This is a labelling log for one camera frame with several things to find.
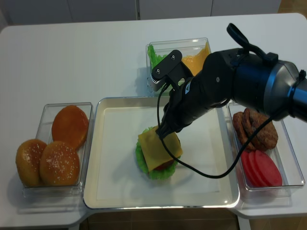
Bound clear bin lettuce and cheese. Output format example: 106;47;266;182
146;38;211;96

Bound sesame seed bun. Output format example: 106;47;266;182
39;141;80;186
15;139;47;187

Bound middle red tomato slice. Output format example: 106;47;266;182
248;151;268;187

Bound top brown patty in bin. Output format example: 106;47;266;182
249;110;278;150

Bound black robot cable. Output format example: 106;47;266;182
156;83;274;179

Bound sesame seed top bun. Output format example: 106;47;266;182
39;141;80;186

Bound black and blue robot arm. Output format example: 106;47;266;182
152;48;307;138

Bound yellow cheese slices in bin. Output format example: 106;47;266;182
182;42;211;76

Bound brown patty in bin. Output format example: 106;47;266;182
249;110;278;150
242;108;256;150
233;112;248;145

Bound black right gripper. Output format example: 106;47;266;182
155;75;233;140

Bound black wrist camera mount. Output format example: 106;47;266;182
149;49;193;92

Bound white paper tray liner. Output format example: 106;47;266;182
97;107;222;199

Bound clear bin patties and tomato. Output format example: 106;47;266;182
236;121;305;199

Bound green lettuce leaf on burger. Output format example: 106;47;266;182
135;126;183;180

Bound plain brown bun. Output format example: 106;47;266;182
51;105;89;150

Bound white serving tray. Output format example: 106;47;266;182
83;97;239;209

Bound clear bin for buns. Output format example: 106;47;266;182
23;102;94;197

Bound yellow cheese slice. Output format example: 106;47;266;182
137;126;183;172

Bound left red tomato slice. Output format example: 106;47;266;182
241;151;259;187

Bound right red tomato slice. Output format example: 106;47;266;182
254;150;283;186

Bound green lettuce leaves in bin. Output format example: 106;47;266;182
147;45;167;70

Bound middle brown patty in bin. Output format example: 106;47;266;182
242;108;256;150

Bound red tomato slice on burger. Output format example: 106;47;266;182
154;160;174;171

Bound left brown patty in bin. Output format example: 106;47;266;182
233;112;248;145

